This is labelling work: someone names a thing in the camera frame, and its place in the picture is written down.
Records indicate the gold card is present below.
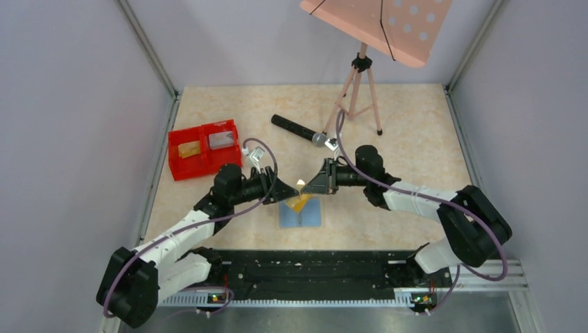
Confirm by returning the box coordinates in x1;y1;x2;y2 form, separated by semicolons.
178;141;201;159
285;179;312;214

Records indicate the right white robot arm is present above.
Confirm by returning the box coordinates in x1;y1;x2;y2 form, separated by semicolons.
302;145;512;274

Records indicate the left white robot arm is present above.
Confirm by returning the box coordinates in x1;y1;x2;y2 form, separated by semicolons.
96;164;299;328

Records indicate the silver card in bin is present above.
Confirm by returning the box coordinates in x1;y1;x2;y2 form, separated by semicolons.
208;130;235;150

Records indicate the gold card in bin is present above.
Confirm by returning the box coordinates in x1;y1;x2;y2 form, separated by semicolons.
178;141;201;159

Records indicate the black handheld microphone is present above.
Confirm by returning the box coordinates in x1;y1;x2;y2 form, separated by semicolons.
270;114;327;146

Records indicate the red plastic bin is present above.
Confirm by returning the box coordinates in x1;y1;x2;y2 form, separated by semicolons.
168;119;243;181

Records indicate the pink music stand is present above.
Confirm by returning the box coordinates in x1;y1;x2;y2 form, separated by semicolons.
300;0;453;135

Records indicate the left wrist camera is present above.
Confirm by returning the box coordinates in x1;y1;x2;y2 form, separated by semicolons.
241;146;266;171

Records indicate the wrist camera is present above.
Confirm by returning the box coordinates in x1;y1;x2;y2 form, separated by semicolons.
241;146;266;171
325;138;340;160

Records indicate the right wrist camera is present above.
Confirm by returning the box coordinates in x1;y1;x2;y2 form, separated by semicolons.
325;138;340;160

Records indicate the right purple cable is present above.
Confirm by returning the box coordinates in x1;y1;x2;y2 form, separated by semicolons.
335;110;510;316

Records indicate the purple cable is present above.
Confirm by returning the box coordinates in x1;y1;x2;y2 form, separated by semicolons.
335;110;510;316
101;137;278;319

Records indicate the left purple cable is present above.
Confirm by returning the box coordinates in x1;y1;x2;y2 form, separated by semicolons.
101;137;278;319

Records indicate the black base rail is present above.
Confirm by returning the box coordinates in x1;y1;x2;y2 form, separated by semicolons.
170;248;453;305

